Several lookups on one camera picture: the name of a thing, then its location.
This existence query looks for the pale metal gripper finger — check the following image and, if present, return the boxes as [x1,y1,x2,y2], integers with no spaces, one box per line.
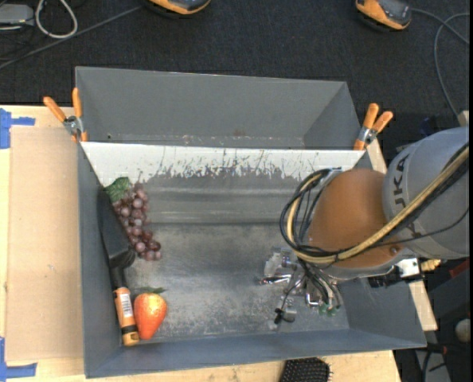
[256,275,295,287]
[263,248,298,276]

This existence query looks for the black cylinder on white bracket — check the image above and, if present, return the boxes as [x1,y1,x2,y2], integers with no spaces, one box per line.
[366,257,441,289]

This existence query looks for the black hairbrush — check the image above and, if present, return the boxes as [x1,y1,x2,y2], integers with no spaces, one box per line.
[279,357,334,382]

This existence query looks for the red toy strawberry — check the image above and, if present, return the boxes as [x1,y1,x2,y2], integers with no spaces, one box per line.
[132,286,169,341]

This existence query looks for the black brush with orange handle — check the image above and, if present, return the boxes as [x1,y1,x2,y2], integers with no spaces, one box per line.
[96,188,141,348]

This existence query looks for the purple toy grapes with leaf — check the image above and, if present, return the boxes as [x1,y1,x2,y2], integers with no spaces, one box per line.
[104,176,163,263]

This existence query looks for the grey metal bin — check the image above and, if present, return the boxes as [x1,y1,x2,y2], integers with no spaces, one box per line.
[74,65,428,380]

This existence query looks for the brown cardboard board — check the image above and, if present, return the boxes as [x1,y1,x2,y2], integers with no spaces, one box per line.
[4,126,87,364]

